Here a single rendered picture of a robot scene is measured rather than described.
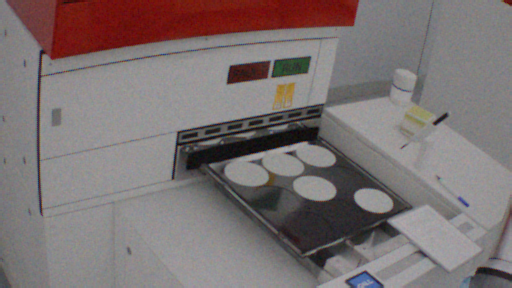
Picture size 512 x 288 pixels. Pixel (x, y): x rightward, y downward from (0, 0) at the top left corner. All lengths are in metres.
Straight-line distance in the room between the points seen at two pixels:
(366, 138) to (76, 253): 0.79
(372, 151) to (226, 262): 0.50
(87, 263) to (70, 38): 0.63
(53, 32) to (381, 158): 0.90
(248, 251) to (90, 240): 0.39
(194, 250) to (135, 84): 0.37
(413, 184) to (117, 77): 0.75
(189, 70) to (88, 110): 0.25
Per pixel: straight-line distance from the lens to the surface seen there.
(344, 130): 1.66
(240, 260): 1.34
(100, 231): 1.48
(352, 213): 1.42
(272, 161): 1.54
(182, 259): 1.31
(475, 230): 1.41
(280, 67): 1.53
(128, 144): 1.38
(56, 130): 1.27
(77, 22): 1.13
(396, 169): 1.56
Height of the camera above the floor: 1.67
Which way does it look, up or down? 29 degrees down
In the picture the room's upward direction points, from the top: 11 degrees clockwise
